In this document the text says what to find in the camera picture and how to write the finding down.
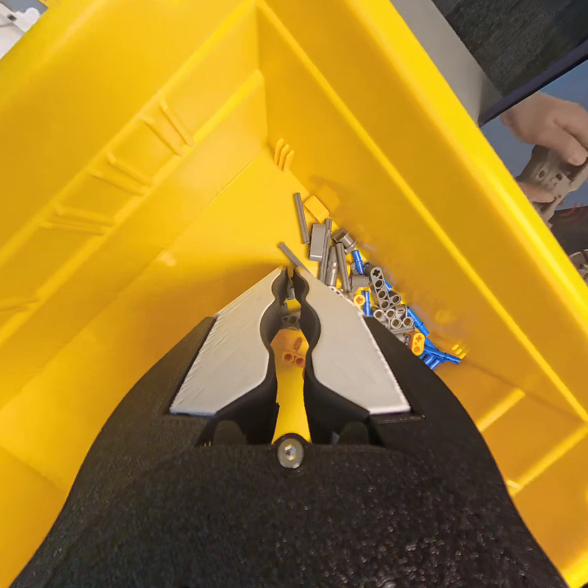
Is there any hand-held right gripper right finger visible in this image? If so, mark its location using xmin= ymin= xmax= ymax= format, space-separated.
xmin=296 ymin=269 xmax=412 ymax=433

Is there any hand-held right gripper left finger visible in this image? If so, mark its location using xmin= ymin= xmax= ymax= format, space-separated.
xmin=168 ymin=267 xmax=293 ymax=425

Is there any pile of assorted brick beams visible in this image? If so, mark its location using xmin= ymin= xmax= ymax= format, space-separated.
xmin=279 ymin=191 xmax=467 ymax=366

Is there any yellow brick connector piece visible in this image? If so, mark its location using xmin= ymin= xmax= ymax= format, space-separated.
xmin=269 ymin=294 xmax=311 ymax=443

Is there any yellow storage bin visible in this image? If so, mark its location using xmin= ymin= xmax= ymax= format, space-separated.
xmin=0 ymin=0 xmax=588 ymax=588

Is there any printed cardboard toy box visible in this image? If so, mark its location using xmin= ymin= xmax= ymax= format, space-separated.
xmin=478 ymin=60 xmax=588 ymax=276

